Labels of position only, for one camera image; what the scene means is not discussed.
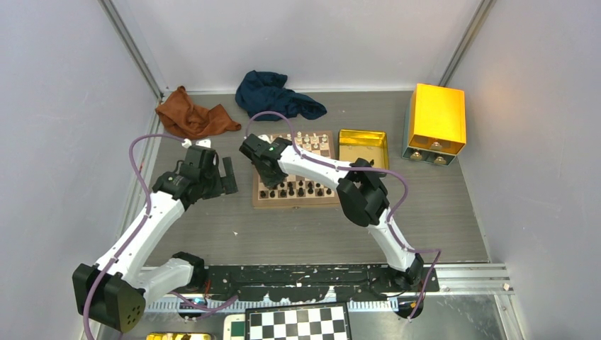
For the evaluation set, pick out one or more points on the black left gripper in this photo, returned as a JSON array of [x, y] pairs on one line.
[[225, 185]]

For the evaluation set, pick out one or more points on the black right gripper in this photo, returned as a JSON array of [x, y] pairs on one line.
[[269, 183]]

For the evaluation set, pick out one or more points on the yellow metal tray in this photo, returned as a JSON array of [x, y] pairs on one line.
[[366, 144]]

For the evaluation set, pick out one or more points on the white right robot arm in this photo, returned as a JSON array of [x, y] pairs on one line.
[[362, 195]]

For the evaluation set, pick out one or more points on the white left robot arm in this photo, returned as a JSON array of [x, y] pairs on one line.
[[114, 291]]

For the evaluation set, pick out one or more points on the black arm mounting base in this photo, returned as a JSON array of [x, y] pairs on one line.
[[306, 283]]

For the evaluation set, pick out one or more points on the wooden chess board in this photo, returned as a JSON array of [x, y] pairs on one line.
[[320, 143]]

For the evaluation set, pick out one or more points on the black white checker calibration board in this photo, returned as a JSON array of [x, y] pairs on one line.
[[314, 321]]

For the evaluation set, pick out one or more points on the orange cloth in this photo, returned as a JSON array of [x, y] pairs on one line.
[[181, 117]]

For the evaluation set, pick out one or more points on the dark blue cloth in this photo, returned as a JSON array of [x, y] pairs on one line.
[[266, 91]]

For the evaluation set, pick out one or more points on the yellow drawer box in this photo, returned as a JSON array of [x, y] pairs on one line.
[[435, 125]]

